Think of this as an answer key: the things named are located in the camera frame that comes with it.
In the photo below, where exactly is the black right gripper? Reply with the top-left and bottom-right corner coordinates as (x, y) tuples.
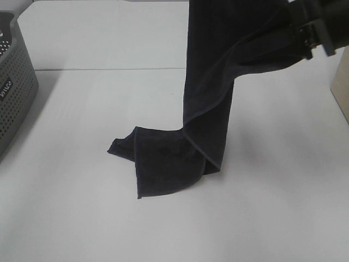
(287, 0), (348, 59)

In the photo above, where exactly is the dark navy towel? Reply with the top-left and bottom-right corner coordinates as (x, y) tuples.
(109, 1), (300, 198)

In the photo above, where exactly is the grey perforated plastic basket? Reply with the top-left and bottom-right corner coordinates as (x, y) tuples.
(1, 10), (39, 154)

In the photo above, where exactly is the beige box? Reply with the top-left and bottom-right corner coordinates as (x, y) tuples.
(330, 46), (349, 122)

